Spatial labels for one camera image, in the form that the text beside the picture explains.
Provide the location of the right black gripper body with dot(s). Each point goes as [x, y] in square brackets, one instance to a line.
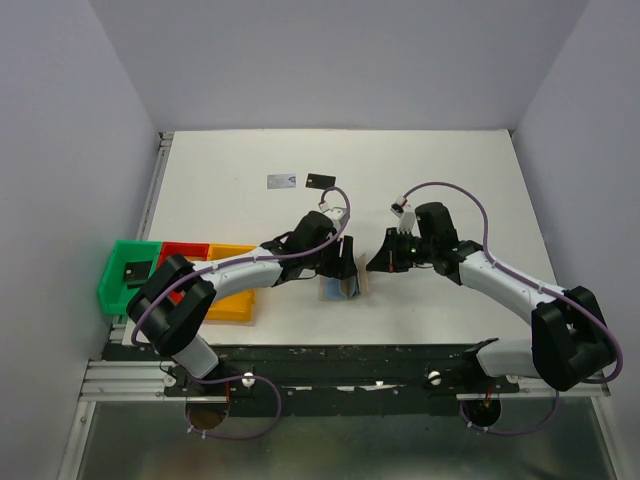
[404, 248]

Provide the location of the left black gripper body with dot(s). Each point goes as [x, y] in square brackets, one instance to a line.
[324, 260]

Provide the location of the beige card holder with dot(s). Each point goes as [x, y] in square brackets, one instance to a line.
[331, 289]

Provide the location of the black credit card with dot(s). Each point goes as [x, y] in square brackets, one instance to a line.
[319, 181]

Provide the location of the silver credit card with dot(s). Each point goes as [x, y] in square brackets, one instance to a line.
[281, 181]

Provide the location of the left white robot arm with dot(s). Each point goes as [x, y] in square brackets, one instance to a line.
[170, 307]

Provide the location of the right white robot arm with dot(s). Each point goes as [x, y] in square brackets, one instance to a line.
[567, 344]

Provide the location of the yellow plastic bin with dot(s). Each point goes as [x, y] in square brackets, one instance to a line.
[238, 307]

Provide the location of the red plastic bin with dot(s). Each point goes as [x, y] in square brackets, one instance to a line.
[191, 252]

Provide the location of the black item in green bin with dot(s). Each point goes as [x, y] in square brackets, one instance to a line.
[136, 273]

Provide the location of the green plastic bin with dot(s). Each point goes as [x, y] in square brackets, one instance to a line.
[112, 293]

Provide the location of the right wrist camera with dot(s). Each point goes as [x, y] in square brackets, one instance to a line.
[405, 214]

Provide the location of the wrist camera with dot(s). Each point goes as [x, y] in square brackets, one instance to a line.
[405, 214]
[337, 214]

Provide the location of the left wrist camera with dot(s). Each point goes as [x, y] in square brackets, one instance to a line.
[337, 214]

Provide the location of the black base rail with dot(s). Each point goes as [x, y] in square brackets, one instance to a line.
[344, 380]

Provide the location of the aluminium side rail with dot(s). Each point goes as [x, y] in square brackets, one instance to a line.
[149, 206]

